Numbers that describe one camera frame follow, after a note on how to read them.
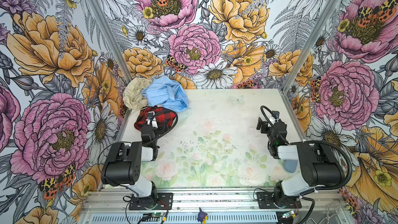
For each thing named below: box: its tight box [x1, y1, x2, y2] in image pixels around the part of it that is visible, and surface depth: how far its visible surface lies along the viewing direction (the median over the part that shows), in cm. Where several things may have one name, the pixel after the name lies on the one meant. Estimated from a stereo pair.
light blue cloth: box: [141, 75, 190, 112], surface depth 105 cm
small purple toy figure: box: [196, 207, 209, 224], surface depth 68 cm
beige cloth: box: [122, 77, 151, 110], surface depth 114 cm
